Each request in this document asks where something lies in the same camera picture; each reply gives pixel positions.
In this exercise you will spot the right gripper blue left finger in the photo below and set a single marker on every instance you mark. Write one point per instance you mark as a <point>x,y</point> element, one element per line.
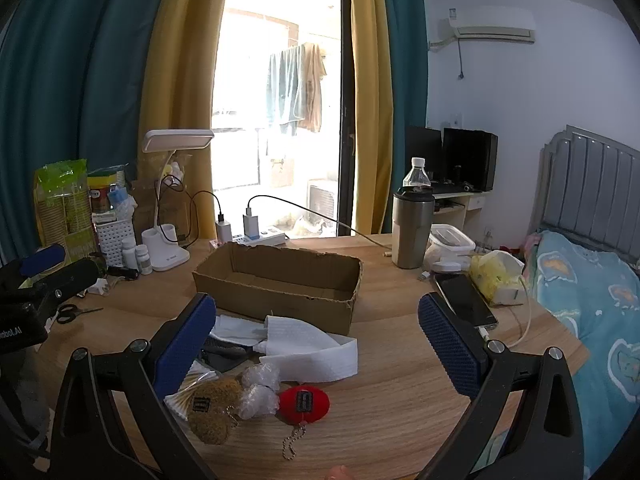
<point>179,341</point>

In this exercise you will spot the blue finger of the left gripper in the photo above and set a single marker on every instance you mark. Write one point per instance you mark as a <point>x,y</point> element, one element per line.
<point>60,285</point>
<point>42,261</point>

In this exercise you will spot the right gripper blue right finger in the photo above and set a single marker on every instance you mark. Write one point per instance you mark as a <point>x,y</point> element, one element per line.
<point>456,343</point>

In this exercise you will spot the cotton swabs bag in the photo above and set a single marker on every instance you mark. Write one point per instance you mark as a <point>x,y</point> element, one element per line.
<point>179,402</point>

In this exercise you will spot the dark grey glove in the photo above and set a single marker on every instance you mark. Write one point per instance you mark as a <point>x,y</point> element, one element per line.
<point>223,356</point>

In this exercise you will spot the brown plush keychain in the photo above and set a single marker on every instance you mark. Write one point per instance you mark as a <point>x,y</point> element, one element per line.
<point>211,413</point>

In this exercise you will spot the white paper towel sheet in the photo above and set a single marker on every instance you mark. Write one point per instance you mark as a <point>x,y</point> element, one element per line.
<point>238,331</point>

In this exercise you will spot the white bubble wrap piece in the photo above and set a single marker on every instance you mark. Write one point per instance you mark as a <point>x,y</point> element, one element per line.
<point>260,391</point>

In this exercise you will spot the white textured cloth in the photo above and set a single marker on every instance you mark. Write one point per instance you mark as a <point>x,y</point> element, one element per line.
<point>305,354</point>

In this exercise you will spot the red plush keychain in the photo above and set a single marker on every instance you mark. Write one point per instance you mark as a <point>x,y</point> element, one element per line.
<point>300,407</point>

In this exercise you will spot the small white plug adapter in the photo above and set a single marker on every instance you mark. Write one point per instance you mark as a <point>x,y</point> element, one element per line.
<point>100,287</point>

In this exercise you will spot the black scissors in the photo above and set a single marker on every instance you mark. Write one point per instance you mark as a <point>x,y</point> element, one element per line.
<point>68,313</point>

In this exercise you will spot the white perforated basket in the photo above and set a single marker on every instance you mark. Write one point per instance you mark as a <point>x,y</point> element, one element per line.
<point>110,232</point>

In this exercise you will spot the black flashlight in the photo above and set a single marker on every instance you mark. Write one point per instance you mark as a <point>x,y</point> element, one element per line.
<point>125,273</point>

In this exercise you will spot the white pill bottle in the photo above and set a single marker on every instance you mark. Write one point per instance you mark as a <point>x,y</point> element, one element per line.
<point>143,259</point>
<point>129,253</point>

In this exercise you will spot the green snack bag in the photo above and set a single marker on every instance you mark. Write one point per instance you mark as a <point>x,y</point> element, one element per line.
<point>63,210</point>

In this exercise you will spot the black smartphone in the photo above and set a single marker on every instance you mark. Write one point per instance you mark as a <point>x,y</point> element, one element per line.
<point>466,300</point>

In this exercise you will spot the jar with yellow lid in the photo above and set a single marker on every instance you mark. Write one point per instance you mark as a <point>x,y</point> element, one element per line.
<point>100,184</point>

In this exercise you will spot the yellow tissue pack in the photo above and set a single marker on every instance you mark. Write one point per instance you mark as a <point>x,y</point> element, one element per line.
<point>499,277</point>

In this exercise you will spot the white desk lamp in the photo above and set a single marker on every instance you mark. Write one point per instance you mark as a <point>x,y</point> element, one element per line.
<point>162,240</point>

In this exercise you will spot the brown cardboard box tray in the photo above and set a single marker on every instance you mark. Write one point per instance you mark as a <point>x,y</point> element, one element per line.
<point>319,288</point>

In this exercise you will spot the white plastic lidded container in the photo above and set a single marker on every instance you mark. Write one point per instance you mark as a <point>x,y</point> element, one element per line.
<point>449,250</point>

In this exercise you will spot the brown cardboard box behind lamp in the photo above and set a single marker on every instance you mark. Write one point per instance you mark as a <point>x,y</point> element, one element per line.
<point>174,207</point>

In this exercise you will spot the blue patterned bed blanket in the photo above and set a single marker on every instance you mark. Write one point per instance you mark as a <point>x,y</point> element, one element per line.
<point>595,295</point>

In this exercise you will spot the white small desk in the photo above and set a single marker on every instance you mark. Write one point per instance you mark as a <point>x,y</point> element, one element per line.
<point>462,210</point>

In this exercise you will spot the white power strip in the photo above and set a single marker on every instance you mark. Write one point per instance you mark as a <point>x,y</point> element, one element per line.
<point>272,237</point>

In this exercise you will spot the steel travel tumbler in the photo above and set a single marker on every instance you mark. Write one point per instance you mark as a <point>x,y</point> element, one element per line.
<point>413,210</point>

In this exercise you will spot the clear water bottle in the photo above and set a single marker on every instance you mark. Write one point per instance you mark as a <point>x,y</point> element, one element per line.
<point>417,177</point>

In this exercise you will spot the black computer monitor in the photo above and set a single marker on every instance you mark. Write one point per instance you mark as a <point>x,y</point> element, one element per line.
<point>456,160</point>

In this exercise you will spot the grey padded headboard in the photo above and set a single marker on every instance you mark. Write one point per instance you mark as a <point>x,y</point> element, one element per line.
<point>588,191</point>

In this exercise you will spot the teal curtain left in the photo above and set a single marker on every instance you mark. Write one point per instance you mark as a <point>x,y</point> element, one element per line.
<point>71,85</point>

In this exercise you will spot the teal curtain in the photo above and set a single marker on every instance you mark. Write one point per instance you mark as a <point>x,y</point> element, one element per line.
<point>407,32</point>
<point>71,85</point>

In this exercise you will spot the yellow curtain left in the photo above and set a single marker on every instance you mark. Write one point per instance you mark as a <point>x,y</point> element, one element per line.
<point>180,67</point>

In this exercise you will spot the yellow curtain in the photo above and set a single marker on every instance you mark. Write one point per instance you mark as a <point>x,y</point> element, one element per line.
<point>180,67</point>
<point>374,113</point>

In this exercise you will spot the yellow curtain right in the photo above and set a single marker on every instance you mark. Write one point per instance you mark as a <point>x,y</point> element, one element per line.
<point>374,113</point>

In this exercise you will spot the white air conditioner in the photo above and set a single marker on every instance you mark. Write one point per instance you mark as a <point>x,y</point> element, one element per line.
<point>498,23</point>

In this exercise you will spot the teal curtain right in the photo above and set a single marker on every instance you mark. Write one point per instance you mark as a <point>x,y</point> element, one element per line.
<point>407,32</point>

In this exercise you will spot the white charger with black cable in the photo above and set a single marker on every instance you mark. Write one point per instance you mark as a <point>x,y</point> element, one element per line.
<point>223,230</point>

